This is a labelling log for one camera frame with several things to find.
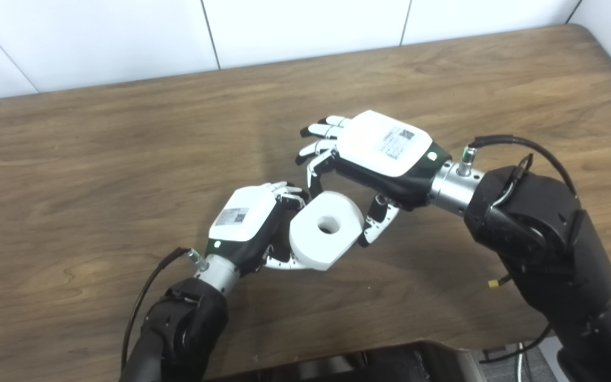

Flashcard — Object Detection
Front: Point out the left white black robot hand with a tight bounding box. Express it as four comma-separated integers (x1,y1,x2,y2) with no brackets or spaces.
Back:
205,181,311,276

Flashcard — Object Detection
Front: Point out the black robot torso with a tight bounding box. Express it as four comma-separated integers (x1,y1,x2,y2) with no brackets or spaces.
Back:
226,341,486,382

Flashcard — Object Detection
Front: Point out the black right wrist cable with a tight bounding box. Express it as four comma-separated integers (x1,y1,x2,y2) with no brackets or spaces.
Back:
458,134,579,199

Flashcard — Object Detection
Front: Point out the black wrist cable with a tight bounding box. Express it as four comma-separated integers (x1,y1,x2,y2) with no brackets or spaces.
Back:
121,246,205,372
458,134,579,199

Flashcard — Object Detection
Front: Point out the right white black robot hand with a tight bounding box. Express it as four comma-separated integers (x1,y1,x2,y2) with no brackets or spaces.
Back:
295,110,452,248

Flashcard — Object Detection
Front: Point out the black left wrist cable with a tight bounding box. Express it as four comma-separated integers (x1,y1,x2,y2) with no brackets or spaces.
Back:
121,246,205,372

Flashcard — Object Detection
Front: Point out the round white plastic piece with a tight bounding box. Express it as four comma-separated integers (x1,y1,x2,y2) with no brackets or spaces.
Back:
289,191,364,272

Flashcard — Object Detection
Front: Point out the thin black hanging cable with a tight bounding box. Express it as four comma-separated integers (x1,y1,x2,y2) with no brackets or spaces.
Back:
478,324,553,364

